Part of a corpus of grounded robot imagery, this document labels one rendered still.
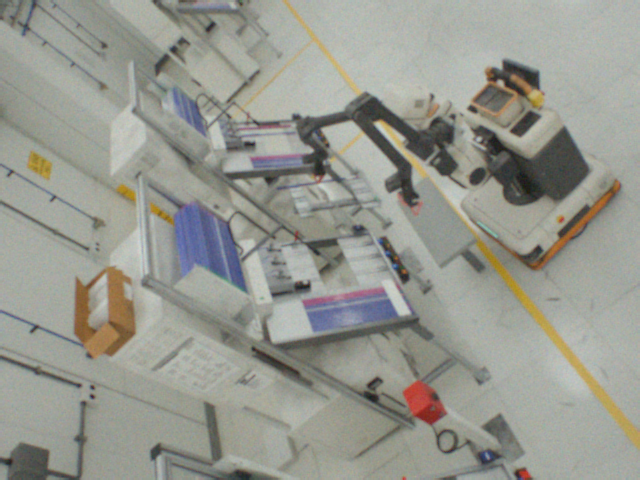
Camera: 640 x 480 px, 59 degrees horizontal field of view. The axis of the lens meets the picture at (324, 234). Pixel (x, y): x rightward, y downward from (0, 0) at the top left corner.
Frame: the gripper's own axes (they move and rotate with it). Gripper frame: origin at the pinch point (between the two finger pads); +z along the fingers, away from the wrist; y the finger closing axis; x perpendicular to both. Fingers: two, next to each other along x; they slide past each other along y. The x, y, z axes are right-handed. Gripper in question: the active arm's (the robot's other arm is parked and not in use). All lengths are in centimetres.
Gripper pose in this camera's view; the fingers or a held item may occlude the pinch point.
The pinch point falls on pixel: (318, 182)
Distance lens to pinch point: 336.4
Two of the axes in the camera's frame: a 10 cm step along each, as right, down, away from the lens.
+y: 2.9, 5.9, -7.5
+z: -0.4, 8.0, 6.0
